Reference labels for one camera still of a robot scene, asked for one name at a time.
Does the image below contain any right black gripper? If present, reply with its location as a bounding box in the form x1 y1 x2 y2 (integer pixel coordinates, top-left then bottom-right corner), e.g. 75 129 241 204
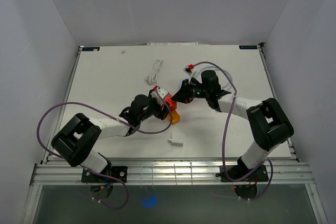
171 79 209 104

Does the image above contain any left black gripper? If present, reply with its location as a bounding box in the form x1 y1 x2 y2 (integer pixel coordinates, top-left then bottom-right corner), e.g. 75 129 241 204
139 90 172 122

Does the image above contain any red cube socket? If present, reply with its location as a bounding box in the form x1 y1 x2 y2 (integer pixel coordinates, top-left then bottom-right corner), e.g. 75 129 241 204
165 94 177 111

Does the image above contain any orange power strip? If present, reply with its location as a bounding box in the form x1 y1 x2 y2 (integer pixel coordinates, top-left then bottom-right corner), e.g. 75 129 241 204
167 110 181 125

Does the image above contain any white power strip cable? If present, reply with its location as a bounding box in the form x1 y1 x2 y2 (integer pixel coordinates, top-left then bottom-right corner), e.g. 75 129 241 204
144 59 164 86

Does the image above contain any light blue round socket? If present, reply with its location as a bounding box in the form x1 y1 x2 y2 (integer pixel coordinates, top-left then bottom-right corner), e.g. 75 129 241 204
178 79 188 89

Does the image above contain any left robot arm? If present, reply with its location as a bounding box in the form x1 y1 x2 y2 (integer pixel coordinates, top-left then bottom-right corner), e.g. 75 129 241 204
51 88 172 182

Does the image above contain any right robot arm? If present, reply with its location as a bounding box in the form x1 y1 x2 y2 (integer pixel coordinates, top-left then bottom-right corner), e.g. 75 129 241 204
172 70 294 182

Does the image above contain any white charger adapter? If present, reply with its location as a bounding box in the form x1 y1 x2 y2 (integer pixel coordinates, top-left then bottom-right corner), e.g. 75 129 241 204
168 132 184 147

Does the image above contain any black corner label left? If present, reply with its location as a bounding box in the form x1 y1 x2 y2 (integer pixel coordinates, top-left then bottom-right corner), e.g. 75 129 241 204
81 47 100 51

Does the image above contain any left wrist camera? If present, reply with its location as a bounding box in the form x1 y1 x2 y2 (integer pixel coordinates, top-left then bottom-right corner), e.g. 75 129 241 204
151 86 170 103

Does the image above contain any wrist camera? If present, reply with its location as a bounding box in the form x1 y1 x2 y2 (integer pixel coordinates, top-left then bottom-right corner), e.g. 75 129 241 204
183 64 200 83
151 86 170 103

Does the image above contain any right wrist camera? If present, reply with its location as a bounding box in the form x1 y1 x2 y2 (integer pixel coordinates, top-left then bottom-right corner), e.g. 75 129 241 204
183 64 200 83

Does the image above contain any light blue socket cable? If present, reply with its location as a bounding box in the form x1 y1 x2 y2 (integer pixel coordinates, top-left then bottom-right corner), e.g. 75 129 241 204
196 66 236 92

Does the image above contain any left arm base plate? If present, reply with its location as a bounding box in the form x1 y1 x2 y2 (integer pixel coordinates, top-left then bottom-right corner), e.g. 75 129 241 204
80 166 128 183

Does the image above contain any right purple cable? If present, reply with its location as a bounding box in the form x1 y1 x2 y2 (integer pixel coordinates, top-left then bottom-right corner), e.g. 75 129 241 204
193 61 274 201

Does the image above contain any purple cable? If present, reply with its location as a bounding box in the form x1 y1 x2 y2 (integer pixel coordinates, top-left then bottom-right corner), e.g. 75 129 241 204
193 61 274 201
36 89 174 210

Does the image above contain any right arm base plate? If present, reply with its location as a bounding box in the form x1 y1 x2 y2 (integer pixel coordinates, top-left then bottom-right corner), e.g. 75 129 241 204
226 158 269 182

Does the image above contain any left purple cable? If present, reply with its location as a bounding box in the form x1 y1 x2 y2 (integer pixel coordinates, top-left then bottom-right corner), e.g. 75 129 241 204
36 89 174 210

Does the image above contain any aluminium front rail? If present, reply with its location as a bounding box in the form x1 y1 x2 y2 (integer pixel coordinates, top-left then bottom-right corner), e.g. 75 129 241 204
30 161 315 186

